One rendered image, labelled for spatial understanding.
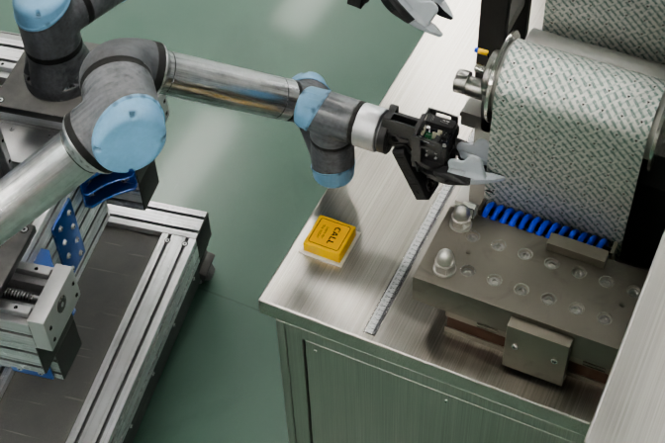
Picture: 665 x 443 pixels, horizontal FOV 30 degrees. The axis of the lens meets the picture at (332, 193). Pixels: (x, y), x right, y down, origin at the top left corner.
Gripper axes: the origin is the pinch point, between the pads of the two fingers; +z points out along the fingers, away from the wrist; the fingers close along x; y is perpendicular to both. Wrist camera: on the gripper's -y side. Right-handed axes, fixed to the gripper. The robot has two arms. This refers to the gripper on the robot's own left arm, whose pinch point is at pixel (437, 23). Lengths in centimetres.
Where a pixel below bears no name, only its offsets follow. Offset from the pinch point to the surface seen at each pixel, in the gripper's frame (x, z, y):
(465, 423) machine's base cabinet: -34, 51, -28
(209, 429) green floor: -20, 47, -130
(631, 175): -7.9, 34.2, 13.8
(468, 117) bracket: -1.1, 16.0, -9.3
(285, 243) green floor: 38, 40, -136
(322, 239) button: -20.3, 14.8, -36.4
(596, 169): -8.0, 30.8, 9.6
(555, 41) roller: 10.9, 16.8, 4.9
